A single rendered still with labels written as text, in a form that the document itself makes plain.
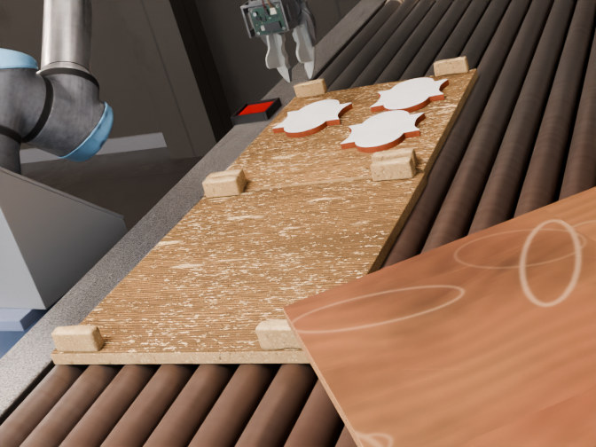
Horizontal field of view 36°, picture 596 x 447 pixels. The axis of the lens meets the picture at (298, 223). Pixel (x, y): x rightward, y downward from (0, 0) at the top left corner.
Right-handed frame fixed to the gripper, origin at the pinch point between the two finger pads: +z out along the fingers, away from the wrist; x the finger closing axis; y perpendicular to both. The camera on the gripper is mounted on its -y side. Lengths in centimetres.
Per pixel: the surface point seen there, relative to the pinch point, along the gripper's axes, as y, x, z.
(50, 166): -255, -281, 103
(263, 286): 55, 13, 9
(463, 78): -10.5, 24.1, 9.1
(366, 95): -9.4, 6.9, 9.1
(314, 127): 6.1, 2.6, 8.0
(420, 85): -6.8, 17.7, 8.0
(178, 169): -224, -179, 103
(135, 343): 66, 1, 9
